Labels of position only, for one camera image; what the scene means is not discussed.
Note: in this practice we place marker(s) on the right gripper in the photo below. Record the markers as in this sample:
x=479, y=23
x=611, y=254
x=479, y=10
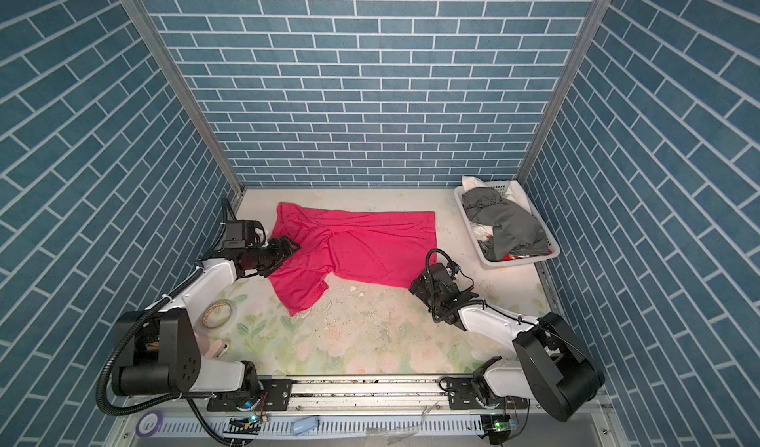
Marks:
x=420, y=287

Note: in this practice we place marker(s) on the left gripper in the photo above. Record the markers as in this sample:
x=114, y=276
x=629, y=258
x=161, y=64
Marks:
x=278, y=254

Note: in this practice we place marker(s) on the pink t shirt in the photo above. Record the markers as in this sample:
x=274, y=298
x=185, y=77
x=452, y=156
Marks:
x=387, y=249

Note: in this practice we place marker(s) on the white plastic laundry basket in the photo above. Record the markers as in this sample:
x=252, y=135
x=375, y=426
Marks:
x=477, y=233

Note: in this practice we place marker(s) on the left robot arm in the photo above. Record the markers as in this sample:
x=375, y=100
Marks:
x=157, y=351

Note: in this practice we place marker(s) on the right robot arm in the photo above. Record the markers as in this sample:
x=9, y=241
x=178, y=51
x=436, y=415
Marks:
x=548, y=364

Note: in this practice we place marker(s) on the red t shirt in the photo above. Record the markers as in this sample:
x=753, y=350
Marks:
x=518, y=258

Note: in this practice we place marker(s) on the grey t shirt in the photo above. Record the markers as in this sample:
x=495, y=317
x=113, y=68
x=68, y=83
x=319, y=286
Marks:
x=514, y=231

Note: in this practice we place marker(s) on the white adhesive tape roll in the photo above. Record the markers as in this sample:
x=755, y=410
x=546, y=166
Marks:
x=218, y=315

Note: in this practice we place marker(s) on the right green circuit board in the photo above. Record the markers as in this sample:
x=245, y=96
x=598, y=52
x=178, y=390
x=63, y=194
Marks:
x=497, y=429

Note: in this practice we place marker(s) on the green circuit board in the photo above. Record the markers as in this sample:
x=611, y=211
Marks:
x=497, y=429
x=250, y=425

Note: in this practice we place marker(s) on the left green circuit board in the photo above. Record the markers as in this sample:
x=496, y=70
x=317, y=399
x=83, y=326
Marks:
x=250, y=425

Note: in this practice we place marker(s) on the purple tape roll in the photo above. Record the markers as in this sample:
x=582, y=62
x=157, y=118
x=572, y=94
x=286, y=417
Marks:
x=149, y=424

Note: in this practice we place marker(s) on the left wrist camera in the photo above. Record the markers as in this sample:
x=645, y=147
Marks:
x=243, y=234

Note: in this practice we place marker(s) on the aluminium mounting rail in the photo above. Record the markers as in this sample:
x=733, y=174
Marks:
x=398, y=394

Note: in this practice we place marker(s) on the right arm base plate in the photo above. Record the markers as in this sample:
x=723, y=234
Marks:
x=468, y=394

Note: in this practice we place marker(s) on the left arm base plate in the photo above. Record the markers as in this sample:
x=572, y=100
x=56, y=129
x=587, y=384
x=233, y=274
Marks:
x=267, y=395

